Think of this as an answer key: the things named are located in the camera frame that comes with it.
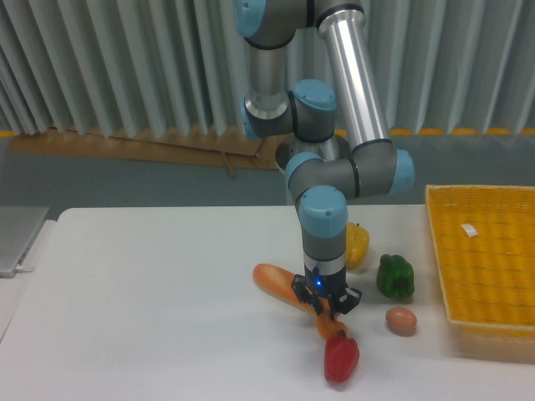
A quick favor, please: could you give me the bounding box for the red bell pepper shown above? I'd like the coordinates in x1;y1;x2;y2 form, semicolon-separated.
324;331;360;383

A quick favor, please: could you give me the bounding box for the yellow woven basket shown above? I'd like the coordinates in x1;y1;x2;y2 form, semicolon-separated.
425;185;534;338

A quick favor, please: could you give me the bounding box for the white label tag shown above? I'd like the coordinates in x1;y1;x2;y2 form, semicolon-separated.
461;223;478;238

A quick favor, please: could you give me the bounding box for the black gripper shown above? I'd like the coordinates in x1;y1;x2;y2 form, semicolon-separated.
291;269;362;318

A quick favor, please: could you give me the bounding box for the flat brown cardboard sheet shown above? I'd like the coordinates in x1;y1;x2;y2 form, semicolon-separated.
8;125;286;176

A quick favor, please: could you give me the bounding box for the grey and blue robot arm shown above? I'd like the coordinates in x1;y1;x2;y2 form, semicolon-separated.
233;1;415;315

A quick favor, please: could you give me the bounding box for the brown egg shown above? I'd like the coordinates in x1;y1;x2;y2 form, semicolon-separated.
385;307;418;336

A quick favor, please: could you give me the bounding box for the silver laptop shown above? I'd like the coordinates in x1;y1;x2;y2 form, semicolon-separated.
1;206;48;278

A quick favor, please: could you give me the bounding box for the yellow bell pepper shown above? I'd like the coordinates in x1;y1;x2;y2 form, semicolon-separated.
346;222;370;270

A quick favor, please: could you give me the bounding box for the green bell pepper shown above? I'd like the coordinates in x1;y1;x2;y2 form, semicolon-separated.
376;254;415;298

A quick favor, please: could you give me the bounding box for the orange baguette bread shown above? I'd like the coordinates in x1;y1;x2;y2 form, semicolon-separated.
252;263;349;340

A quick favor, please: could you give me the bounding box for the white pleated curtain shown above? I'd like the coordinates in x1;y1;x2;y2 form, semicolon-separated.
1;1;534;138

